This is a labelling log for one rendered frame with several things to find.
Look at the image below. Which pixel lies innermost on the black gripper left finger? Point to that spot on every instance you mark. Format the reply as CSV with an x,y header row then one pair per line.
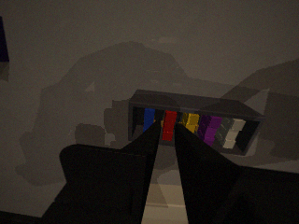
x,y
130,166

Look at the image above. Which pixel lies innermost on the red fuse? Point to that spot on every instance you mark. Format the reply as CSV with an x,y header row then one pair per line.
x,y
169,122

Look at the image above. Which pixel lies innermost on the beige shallow tray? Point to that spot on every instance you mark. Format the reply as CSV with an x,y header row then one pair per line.
x,y
165,205

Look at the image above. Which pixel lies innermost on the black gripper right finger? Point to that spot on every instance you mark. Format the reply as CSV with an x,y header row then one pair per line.
x,y
212,184

